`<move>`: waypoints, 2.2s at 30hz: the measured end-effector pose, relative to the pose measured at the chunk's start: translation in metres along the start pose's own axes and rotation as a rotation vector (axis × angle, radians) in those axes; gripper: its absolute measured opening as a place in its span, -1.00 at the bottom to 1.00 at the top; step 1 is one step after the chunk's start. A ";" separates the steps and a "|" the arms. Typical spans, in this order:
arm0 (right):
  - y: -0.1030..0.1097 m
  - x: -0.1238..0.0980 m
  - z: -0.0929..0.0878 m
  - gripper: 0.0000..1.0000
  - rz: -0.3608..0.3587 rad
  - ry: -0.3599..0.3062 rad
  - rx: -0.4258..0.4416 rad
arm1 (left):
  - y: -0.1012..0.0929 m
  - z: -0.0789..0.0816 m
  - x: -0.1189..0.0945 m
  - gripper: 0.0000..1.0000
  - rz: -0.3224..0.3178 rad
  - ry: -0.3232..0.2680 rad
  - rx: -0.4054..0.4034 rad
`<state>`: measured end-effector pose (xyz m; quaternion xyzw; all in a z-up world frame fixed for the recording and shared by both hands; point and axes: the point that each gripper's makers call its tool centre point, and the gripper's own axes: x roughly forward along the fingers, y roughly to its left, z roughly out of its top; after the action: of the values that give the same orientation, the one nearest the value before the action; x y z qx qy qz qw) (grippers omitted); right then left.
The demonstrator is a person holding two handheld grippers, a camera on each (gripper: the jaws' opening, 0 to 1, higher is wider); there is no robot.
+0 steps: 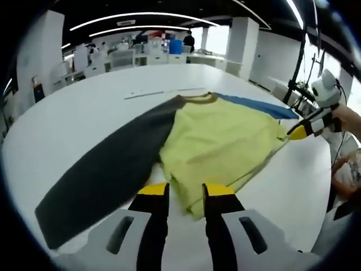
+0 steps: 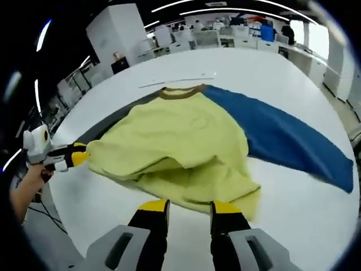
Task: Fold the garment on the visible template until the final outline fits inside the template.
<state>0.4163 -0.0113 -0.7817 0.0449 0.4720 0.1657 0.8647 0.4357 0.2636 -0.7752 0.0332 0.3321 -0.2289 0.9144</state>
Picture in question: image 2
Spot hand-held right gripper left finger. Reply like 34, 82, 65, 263
85, 199, 171, 271

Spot person's left hand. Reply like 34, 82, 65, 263
27, 164, 55, 196

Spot white office desk row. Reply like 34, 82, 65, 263
278, 42, 328, 87

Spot yellow and blue garment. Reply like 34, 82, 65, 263
73, 84, 355, 224

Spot black cabinet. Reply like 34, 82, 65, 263
111, 56, 130, 75

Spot white square pillar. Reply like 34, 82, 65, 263
324, 16, 352, 98
86, 5, 148, 75

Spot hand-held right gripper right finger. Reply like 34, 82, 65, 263
209, 200, 300, 271

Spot blue barrel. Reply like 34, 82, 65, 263
261, 24, 277, 42

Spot white low cabinet row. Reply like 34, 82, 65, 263
138, 27, 279, 59

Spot black cable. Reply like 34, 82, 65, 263
28, 194, 69, 235

